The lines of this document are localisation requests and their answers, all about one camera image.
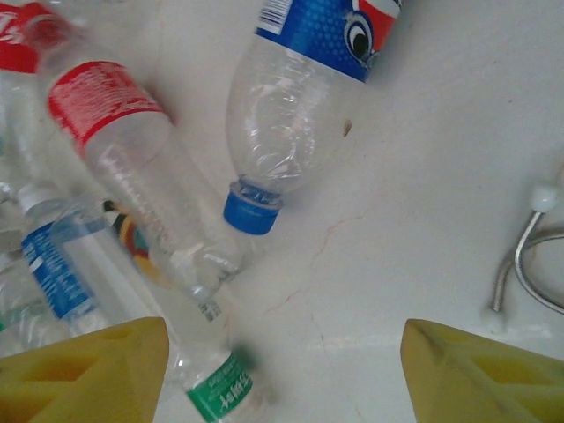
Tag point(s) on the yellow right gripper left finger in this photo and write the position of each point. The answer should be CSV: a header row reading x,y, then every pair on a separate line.
x,y
66,383

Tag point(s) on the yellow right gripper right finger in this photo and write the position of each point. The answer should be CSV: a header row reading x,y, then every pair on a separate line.
x,y
484,383

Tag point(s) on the white-capped bottle blue label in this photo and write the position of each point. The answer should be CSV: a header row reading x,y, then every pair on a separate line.
x,y
53,273

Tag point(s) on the clear bottle colourful label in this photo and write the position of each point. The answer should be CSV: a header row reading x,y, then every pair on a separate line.
x,y
132,247

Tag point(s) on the small bottle green label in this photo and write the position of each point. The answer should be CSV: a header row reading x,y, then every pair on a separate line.
x,y
220,388

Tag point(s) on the clear bottle red white label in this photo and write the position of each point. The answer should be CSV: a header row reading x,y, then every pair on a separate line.
x,y
132,167

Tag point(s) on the blue-capped bottle blue label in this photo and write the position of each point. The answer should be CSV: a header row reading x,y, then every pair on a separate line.
x,y
282,123

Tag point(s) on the red-capped cola bottle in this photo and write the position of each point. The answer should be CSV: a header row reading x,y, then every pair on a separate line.
x,y
13,48

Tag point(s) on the stethoscope with blue tube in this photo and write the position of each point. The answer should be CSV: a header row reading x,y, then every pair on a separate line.
x,y
544,198

